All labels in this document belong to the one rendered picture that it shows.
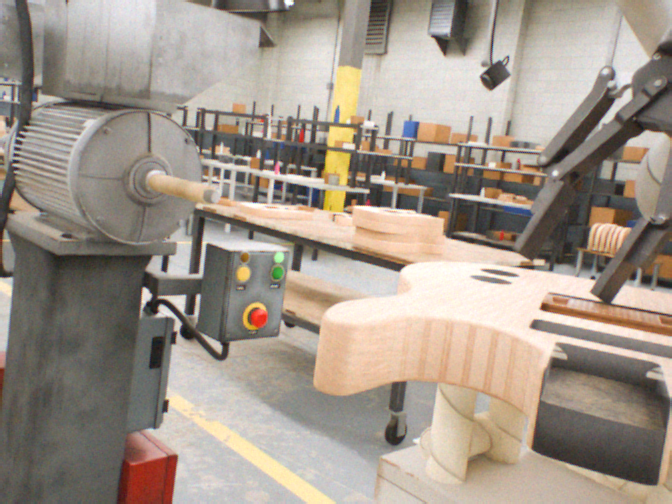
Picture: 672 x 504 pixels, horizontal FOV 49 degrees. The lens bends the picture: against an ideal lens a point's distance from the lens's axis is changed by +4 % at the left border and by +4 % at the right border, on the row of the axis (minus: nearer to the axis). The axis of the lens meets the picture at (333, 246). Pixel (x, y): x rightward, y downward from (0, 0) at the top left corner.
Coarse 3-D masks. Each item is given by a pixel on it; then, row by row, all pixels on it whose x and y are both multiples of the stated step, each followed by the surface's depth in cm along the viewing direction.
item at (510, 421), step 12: (492, 408) 65; (504, 408) 64; (516, 408) 64; (504, 420) 64; (516, 420) 64; (504, 432) 64; (516, 432) 64; (504, 444) 64; (516, 444) 64; (492, 456) 65; (504, 456) 64; (516, 456) 65
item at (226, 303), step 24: (216, 264) 152; (240, 264) 150; (264, 264) 154; (216, 288) 152; (240, 288) 151; (264, 288) 156; (216, 312) 152; (240, 312) 153; (216, 336) 152; (240, 336) 154; (264, 336) 159
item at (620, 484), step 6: (612, 480) 82; (618, 480) 81; (624, 480) 81; (618, 486) 81; (624, 486) 81; (630, 486) 80; (636, 486) 80; (642, 486) 79; (624, 492) 82; (630, 492) 81; (636, 492) 80; (642, 492) 79; (636, 498) 81; (642, 498) 80
